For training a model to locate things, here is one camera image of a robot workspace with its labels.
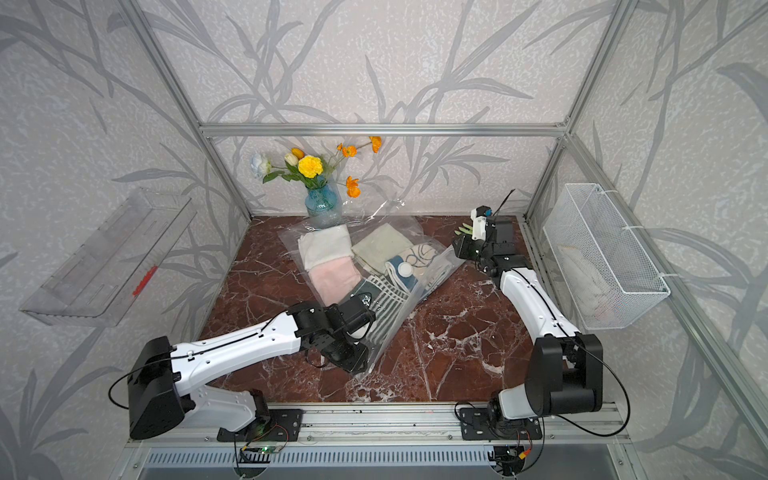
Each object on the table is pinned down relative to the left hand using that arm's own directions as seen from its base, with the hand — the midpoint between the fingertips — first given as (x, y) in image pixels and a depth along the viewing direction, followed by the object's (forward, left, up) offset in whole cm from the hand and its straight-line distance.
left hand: (362, 367), depth 73 cm
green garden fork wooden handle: (+54, -34, -9) cm, 65 cm away
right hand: (+33, -25, +11) cm, 43 cm away
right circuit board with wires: (-18, -36, -11) cm, 41 cm away
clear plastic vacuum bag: (+59, +6, -9) cm, 60 cm away
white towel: (+46, +19, -8) cm, 50 cm away
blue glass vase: (+56, +19, +1) cm, 60 cm away
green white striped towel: (+22, -5, -7) cm, 24 cm away
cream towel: (+43, -2, -5) cm, 43 cm away
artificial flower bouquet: (+52, +19, +20) cm, 59 cm away
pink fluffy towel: (+31, +12, -9) cm, 34 cm away
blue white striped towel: (+34, -15, -6) cm, 38 cm away
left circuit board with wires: (-16, +23, -10) cm, 30 cm away
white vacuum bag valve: (+34, -11, -6) cm, 36 cm away
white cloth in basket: (+15, -58, +13) cm, 61 cm away
